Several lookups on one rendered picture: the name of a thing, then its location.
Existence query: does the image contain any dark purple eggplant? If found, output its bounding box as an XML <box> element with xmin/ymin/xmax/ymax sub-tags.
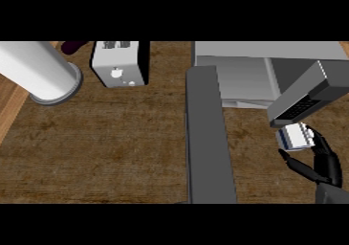
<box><xmin>59</xmin><ymin>41</ymin><xmax>90</xmax><ymax>56</ymax></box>

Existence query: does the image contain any white blue milk carton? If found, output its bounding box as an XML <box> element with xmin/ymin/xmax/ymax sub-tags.
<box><xmin>274</xmin><ymin>122</ymin><xmax>316</xmax><ymax>152</ymax></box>

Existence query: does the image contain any dark grey microwave door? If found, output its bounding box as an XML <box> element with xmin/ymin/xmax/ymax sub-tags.
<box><xmin>183</xmin><ymin>65</ymin><xmax>238</xmax><ymax>205</ymax></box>

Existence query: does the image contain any white cylindrical container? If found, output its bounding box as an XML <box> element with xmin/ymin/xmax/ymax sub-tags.
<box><xmin>0</xmin><ymin>41</ymin><xmax>83</xmax><ymax>106</ymax></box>

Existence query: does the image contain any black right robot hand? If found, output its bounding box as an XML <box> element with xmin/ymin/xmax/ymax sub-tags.
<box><xmin>276</xmin><ymin>124</ymin><xmax>344</xmax><ymax>189</ymax></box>

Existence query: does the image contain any white toaster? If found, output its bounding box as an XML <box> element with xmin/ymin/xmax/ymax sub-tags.
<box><xmin>89</xmin><ymin>41</ymin><xmax>151</xmax><ymax>89</ymax></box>

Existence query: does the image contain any grey microwave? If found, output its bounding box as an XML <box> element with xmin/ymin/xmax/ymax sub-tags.
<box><xmin>194</xmin><ymin>41</ymin><xmax>349</xmax><ymax>129</ymax></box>

